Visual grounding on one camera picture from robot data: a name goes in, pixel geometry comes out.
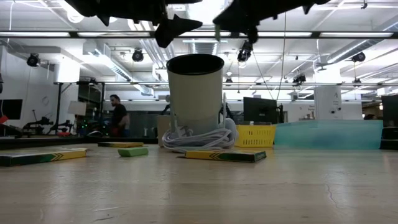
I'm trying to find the white coiled cable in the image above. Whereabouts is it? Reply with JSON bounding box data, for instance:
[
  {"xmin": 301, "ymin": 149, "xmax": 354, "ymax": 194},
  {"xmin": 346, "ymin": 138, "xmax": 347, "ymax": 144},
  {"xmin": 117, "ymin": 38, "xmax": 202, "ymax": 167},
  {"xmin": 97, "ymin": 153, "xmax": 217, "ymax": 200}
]
[{"xmin": 161, "ymin": 118, "xmax": 239, "ymax": 153}]

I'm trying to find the white column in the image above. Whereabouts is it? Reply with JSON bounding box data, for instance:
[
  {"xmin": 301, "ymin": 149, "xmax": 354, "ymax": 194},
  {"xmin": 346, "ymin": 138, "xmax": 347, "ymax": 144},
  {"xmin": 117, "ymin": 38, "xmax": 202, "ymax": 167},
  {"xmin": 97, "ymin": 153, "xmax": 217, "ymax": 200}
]
[{"xmin": 313, "ymin": 85, "xmax": 343, "ymax": 121}]

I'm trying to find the black wall monitor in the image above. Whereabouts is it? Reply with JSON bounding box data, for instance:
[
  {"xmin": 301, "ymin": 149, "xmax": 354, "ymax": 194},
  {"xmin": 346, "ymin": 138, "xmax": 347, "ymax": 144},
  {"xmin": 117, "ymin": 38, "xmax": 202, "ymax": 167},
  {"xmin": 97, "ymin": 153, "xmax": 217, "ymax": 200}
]
[{"xmin": 0, "ymin": 98, "xmax": 24, "ymax": 121}]

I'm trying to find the yellow plastic basket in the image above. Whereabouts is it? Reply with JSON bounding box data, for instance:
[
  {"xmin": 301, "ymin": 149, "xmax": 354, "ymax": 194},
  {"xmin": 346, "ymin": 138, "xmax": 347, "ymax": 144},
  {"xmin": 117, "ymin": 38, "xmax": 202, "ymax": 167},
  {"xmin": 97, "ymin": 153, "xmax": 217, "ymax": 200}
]
[{"xmin": 234, "ymin": 124, "xmax": 277, "ymax": 148}]

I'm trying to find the black ceiling light rail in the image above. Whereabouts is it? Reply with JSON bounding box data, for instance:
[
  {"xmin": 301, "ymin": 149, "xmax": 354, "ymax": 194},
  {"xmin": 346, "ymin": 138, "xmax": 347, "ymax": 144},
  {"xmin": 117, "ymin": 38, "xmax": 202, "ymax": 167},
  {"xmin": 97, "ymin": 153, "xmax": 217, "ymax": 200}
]
[{"xmin": 0, "ymin": 30, "xmax": 398, "ymax": 39}]

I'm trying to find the silver ventilation duct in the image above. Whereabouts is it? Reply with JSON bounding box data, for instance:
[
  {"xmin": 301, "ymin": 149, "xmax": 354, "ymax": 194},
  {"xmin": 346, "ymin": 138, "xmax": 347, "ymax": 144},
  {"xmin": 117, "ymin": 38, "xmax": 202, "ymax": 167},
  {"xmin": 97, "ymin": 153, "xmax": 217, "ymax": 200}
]
[{"xmin": 185, "ymin": 0, "xmax": 229, "ymax": 57}]

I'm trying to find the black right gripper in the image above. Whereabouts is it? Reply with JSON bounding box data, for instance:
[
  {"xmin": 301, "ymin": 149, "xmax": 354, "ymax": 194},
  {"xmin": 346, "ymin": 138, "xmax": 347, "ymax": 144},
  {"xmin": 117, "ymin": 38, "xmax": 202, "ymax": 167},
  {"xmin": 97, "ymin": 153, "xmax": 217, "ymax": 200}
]
[{"xmin": 213, "ymin": 0, "xmax": 331, "ymax": 44}]

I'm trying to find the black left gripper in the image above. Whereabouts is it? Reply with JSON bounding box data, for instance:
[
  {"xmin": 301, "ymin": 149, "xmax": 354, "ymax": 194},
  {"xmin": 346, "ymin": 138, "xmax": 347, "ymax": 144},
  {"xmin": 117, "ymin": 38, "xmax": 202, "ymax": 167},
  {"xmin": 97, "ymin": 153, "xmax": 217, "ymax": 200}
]
[{"xmin": 64, "ymin": 0, "xmax": 203, "ymax": 49}]

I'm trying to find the green plastic tray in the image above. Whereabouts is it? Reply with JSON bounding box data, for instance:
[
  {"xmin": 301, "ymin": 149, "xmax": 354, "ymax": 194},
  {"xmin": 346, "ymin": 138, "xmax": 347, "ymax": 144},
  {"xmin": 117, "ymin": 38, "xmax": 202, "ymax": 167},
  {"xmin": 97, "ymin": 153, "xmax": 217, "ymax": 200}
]
[{"xmin": 274, "ymin": 119, "xmax": 384, "ymax": 150}]

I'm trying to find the yellow green crayon box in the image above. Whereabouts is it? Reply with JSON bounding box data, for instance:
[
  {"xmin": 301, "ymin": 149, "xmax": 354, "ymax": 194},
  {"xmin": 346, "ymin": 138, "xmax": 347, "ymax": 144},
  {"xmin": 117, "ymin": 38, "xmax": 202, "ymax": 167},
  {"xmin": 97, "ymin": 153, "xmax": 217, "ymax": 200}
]
[
  {"xmin": 0, "ymin": 147, "xmax": 88, "ymax": 167},
  {"xmin": 98, "ymin": 141, "xmax": 145, "ymax": 148},
  {"xmin": 185, "ymin": 150, "xmax": 267, "ymax": 163}
]

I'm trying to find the black ceiling spotlight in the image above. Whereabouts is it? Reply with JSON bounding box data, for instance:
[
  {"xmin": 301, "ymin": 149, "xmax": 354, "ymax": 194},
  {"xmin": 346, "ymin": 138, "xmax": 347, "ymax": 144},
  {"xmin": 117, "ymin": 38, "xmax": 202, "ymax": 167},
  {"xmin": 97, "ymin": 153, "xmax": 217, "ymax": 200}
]
[
  {"xmin": 26, "ymin": 53, "xmax": 40, "ymax": 68},
  {"xmin": 237, "ymin": 42, "xmax": 254, "ymax": 63},
  {"xmin": 351, "ymin": 51, "xmax": 367, "ymax": 63},
  {"xmin": 131, "ymin": 48, "xmax": 145, "ymax": 63}
]

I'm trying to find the white cylindrical cup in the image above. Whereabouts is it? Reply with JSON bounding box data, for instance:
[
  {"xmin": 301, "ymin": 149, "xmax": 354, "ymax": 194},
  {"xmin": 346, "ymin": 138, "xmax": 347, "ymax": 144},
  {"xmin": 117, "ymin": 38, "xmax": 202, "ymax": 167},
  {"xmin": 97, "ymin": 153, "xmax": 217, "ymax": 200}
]
[{"xmin": 166, "ymin": 54, "xmax": 225, "ymax": 136}]

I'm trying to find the white panel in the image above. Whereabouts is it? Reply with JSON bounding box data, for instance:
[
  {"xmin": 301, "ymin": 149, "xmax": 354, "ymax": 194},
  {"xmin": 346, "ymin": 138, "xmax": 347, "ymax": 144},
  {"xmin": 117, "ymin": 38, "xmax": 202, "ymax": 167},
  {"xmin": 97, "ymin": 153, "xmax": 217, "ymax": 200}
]
[{"xmin": 67, "ymin": 101, "xmax": 87, "ymax": 116}]

